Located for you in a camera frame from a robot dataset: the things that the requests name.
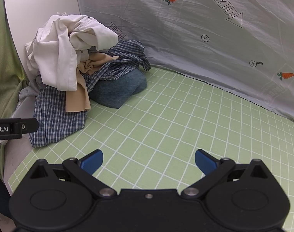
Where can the grey t-shirt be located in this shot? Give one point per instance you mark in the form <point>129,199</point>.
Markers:
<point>33,89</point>

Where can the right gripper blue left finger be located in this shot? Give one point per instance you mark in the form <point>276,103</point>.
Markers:
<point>81,171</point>

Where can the grey printed sheet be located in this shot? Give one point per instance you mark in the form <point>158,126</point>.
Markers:
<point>245,47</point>

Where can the green fabric curtain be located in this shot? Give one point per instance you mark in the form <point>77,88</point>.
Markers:
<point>12,75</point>

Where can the beige cloth garment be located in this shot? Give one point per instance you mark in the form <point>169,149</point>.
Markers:
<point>78,101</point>

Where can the blue plaid shirt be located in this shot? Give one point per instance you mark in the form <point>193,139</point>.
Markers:
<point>54,123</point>

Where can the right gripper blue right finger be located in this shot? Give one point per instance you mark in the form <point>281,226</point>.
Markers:
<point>215,171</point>

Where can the white pants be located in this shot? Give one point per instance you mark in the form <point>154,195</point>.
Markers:
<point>53,53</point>

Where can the blue denim garment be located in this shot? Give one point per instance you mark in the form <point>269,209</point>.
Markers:
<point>114,93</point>

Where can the green grid mat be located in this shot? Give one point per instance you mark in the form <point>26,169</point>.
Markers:
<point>151,140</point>

